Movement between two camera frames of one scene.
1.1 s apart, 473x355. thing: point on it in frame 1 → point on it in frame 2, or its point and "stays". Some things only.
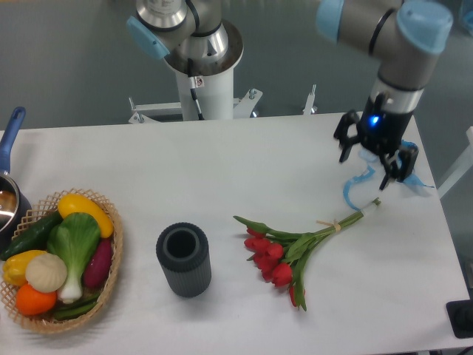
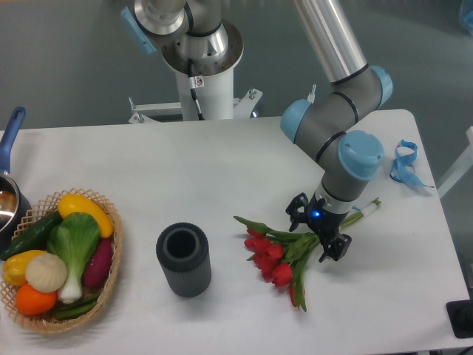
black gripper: [380, 132] → [326, 222]
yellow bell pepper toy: [15, 266] stays
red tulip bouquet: [278, 255] stays
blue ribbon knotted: [411, 179] stays
